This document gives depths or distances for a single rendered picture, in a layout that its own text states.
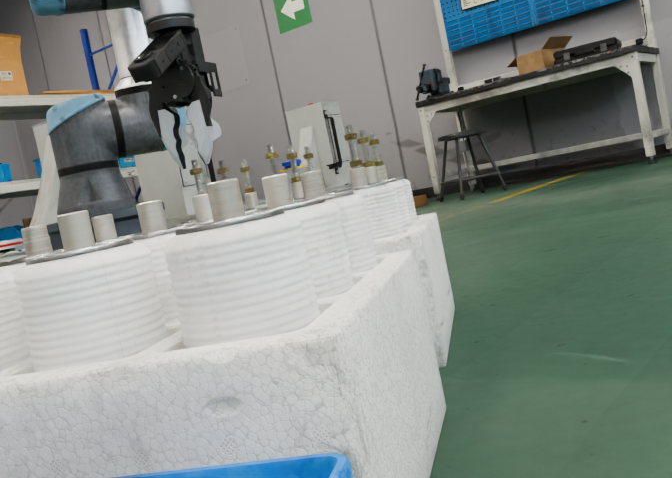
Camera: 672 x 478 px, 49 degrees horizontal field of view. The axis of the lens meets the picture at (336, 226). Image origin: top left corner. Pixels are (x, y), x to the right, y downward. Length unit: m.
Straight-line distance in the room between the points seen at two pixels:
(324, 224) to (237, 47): 7.20
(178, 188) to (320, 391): 3.32
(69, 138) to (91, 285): 1.00
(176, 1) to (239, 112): 6.65
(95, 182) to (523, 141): 4.99
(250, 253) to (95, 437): 0.15
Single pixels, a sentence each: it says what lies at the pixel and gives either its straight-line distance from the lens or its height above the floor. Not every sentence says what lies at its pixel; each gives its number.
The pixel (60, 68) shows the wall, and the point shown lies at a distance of 9.95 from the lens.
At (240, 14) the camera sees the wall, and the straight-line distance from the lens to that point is 7.76.
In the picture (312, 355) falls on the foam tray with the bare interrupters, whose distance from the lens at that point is 0.43.
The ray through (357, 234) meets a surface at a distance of 0.71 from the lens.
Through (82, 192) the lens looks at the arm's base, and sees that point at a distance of 1.49.
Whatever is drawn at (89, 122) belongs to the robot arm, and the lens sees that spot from 1.51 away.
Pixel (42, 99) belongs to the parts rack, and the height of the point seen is 1.41.
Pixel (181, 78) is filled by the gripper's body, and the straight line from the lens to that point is 1.11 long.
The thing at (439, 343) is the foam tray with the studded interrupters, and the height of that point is 0.03.
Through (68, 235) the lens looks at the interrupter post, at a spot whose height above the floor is 0.27.
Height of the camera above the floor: 0.26
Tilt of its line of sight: 3 degrees down
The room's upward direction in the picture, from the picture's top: 11 degrees counter-clockwise
